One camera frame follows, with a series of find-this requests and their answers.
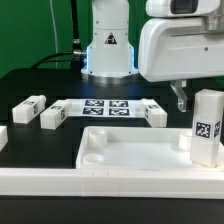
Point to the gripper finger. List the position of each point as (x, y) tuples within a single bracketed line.
[(178, 88)]

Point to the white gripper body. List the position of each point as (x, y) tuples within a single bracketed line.
[(175, 49)]

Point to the white desk top tray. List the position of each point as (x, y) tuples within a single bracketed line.
[(135, 148)]

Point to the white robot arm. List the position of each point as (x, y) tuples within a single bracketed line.
[(110, 56)]

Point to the tag sheet on table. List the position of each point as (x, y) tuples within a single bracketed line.
[(106, 108)]

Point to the white front fence bar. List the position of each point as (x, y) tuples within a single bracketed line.
[(111, 183)]

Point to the white left fence piece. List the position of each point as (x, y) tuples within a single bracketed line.
[(3, 137)]

